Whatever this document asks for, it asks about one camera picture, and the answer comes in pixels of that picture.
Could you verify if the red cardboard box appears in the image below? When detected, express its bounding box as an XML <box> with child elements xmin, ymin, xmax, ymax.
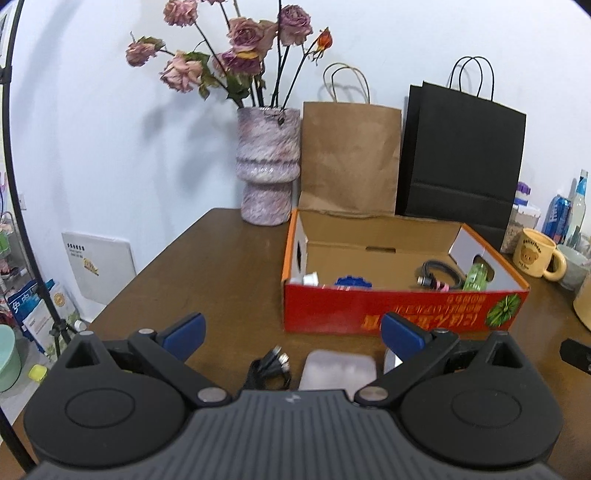
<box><xmin>281</xmin><ymin>209</ymin><xmax>531</xmax><ymax>334</ymax></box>

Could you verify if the white green packet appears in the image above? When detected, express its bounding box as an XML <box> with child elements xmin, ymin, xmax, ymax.
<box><xmin>23</xmin><ymin>281</ymin><xmax>81</xmax><ymax>356</ymax></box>

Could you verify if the white wall panel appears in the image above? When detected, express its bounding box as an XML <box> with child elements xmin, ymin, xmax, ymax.
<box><xmin>61</xmin><ymin>231</ymin><xmax>137</xmax><ymax>305</ymax></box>

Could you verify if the yellow bear mug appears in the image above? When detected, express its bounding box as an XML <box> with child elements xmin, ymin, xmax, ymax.
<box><xmin>512</xmin><ymin>228</ymin><xmax>567</xmax><ymax>281</ymax></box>

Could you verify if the green spray bottle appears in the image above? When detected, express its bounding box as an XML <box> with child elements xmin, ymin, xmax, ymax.
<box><xmin>463</xmin><ymin>258</ymin><xmax>495</xmax><ymax>291</ymax></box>

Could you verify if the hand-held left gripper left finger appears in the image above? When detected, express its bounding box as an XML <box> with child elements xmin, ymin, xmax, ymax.
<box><xmin>55</xmin><ymin>312</ymin><xmax>232</xmax><ymax>408</ymax></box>

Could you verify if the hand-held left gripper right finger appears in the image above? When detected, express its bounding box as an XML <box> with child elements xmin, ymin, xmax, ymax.
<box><xmin>355</xmin><ymin>312</ymin><xmax>532</xmax><ymax>408</ymax></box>

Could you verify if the pink mottled ceramic vase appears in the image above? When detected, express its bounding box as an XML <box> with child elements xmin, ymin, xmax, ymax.
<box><xmin>236</xmin><ymin>106</ymin><xmax>302</xmax><ymax>227</ymax></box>

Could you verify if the black light stand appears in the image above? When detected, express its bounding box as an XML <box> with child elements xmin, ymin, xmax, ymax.
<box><xmin>0</xmin><ymin>0</ymin><xmax>88</xmax><ymax>472</ymax></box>

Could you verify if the braided cable pink tie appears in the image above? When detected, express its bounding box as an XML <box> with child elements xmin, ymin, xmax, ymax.
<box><xmin>417</xmin><ymin>261</ymin><xmax>467</xmax><ymax>291</ymax></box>

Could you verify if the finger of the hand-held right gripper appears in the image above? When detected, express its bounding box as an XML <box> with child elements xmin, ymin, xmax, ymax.
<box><xmin>560</xmin><ymin>339</ymin><xmax>591</xmax><ymax>371</ymax></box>

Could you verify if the mint green bucket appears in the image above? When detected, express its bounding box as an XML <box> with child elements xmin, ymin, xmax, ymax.
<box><xmin>0</xmin><ymin>324</ymin><xmax>23</xmax><ymax>393</ymax></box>

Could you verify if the clear glass bottle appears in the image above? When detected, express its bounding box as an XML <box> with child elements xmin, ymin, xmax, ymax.
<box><xmin>566</xmin><ymin>169</ymin><xmax>589</xmax><ymax>250</ymax></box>

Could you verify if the brown paper bag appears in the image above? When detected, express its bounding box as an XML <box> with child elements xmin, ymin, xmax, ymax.
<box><xmin>299</xmin><ymin>63</ymin><xmax>402</xmax><ymax>217</ymax></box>

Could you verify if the black paper bag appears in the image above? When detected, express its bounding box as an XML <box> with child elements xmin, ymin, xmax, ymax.
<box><xmin>394</xmin><ymin>56</ymin><xmax>527</xmax><ymax>252</ymax></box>

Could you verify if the clear jar purple lid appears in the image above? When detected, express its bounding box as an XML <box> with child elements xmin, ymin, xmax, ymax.
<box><xmin>505</xmin><ymin>181</ymin><xmax>542</xmax><ymax>254</ymax></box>

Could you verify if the short black cable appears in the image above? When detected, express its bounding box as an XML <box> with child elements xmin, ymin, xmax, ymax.
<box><xmin>244</xmin><ymin>345</ymin><xmax>293</xmax><ymax>392</ymax></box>

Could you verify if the dried rose bouquet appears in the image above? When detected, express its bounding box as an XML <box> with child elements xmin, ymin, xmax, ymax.
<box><xmin>126</xmin><ymin>0</ymin><xmax>334</xmax><ymax>109</ymax></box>

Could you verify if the wire storage rack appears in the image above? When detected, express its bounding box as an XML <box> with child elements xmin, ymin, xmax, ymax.
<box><xmin>0</xmin><ymin>212</ymin><xmax>33</xmax><ymax>287</ymax></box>

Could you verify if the blue drink can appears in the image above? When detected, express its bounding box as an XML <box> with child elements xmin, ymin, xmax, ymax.
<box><xmin>541</xmin><ymin>195</ymin><xmax>573</xmax><ymax>245</ymax></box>

